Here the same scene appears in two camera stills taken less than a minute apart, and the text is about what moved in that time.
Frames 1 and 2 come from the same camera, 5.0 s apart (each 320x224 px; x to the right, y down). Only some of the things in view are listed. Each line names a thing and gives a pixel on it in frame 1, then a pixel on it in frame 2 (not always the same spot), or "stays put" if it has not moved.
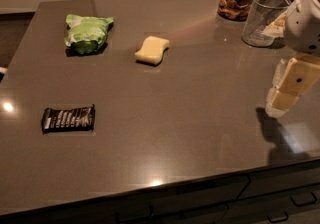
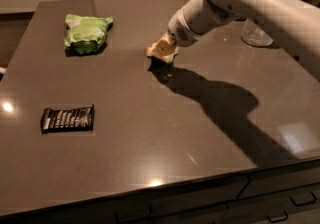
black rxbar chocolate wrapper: x=75 y=119 stays put
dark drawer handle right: x=302 y=204 stays put
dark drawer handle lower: x=281 y=219 stays put
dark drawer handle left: x=135 y=218 stays put
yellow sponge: x=152 y=50 → x=166 y=58
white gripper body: x=304 y=26 → x=177 y=32
